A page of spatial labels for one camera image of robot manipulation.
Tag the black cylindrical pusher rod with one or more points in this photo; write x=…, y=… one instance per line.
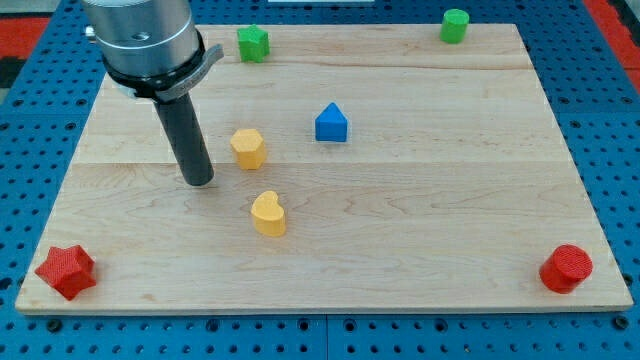
x=183, y=131

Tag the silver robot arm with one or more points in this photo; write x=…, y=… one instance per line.
x=153, y=49

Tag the yellow heart block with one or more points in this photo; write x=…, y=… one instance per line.
x=268, y=215

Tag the yellow hexagon block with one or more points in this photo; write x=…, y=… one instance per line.
x=249, y=148

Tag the green star block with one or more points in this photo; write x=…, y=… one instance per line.
x=253, y=43

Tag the blue triangle block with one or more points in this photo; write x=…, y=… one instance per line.
x=331, y=125

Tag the wooden board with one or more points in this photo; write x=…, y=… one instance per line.
x=454, y=186

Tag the red star block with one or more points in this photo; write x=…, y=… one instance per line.
x=69, y=271

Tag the green cylinder block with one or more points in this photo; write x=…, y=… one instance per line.
x=454, y=26

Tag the red cylinder block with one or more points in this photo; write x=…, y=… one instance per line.
x=565, y=269

